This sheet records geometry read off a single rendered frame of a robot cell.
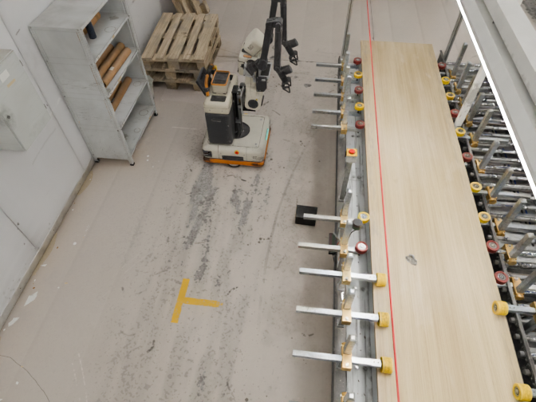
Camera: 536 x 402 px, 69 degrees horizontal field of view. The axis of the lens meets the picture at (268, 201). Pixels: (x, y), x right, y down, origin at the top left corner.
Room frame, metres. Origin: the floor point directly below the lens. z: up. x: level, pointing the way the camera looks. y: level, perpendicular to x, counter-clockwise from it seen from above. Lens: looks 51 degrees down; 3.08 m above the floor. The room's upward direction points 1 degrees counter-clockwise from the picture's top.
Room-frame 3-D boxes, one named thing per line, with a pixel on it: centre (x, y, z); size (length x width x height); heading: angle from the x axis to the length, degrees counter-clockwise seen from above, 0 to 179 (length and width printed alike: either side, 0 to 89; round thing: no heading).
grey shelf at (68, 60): (3.48, 1.64, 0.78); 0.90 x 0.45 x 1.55; 172
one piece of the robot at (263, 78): (3.22, 0.04, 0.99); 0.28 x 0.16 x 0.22; 172
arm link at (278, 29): (2.98, -0.10, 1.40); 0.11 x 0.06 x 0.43; 173
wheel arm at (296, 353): (0.64, -0.37, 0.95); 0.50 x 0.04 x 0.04; 82
